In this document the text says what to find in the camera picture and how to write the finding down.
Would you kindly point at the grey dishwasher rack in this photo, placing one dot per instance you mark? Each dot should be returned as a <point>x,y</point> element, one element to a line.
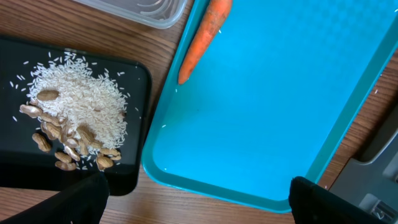
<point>370,182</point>

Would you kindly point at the clear plastic bin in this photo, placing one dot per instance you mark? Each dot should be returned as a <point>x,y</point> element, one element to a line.
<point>159,14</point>

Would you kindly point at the teal serving tray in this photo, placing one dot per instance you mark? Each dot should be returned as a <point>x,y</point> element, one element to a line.
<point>270,100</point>

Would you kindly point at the orange carrot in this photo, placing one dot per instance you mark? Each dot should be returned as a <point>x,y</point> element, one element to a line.
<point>215,16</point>

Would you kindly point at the peanuts and rice scraps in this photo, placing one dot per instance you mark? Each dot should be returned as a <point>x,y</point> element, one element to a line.
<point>89,111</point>

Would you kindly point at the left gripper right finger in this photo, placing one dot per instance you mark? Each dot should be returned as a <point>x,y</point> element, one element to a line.
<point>312,204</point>

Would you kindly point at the black tray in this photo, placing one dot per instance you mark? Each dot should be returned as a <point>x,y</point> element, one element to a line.
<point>23,164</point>

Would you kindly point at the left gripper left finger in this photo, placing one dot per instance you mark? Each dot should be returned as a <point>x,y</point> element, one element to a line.
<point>83,202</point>

